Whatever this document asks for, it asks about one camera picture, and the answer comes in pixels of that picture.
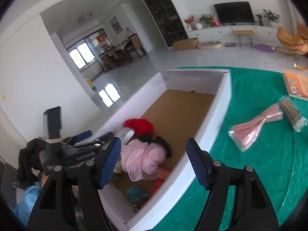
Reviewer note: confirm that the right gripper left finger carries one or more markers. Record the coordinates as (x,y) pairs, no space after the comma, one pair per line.
(105,162)

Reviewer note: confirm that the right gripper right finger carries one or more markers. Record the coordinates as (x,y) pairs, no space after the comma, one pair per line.
(201,162)

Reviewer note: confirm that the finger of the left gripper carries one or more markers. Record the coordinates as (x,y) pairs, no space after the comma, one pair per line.
(78,138)

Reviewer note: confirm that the pink mesh bath pouf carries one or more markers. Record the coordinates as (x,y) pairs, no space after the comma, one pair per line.
(141,160)

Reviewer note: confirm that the teal soft item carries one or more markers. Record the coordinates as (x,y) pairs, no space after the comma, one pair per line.
(137,195)

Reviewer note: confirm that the black fluffy soft item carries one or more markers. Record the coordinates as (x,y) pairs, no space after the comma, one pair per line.
(157,140)

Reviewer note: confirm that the white labelled package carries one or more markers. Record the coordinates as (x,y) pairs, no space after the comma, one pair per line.
(125,134)

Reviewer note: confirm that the pink cloth in bag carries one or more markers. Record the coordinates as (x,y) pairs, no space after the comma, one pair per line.
(244,135)

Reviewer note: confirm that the red yarn pompom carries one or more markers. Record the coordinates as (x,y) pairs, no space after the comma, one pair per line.
(140,126)

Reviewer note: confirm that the white cardboard box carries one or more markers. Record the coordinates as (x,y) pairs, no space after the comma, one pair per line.
(154,125)

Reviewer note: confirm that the green satin tablecloth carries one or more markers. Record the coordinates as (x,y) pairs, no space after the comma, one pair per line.
(279,155)

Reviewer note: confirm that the bag of white balls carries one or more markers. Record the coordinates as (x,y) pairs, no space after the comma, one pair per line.
(292,113)

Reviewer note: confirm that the dining table with chairs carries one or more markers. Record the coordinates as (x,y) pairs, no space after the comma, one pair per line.
(117,57)

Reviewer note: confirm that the round beige cushion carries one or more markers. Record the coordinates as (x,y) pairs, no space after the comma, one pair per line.
(210,45)

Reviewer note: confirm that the brown cardboard box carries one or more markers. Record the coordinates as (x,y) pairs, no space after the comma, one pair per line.
(187,44)

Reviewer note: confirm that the orange book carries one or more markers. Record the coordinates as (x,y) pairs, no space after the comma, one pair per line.
(296,85)

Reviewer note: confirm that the purple round mat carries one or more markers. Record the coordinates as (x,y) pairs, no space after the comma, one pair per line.
(264,48)

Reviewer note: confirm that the leafy plant with red box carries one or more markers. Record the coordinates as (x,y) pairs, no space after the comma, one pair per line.
(208,20)

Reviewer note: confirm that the red flowers in vase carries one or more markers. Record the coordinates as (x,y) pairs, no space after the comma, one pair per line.
(190,21)

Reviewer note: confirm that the white tv cabinet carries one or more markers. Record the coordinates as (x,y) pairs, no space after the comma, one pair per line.
(266,35)

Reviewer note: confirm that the orange lounge chair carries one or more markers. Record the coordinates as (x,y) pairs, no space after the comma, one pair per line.
(296,43)

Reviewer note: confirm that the small potted plant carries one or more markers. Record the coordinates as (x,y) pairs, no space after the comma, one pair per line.
(260,19)

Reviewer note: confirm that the black flat television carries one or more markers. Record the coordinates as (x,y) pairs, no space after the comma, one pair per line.
(234,12)

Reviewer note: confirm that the green potted plant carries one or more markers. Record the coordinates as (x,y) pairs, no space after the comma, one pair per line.
(273,18)

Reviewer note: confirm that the black glass cabinet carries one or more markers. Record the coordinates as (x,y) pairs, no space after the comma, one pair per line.
(168,20)

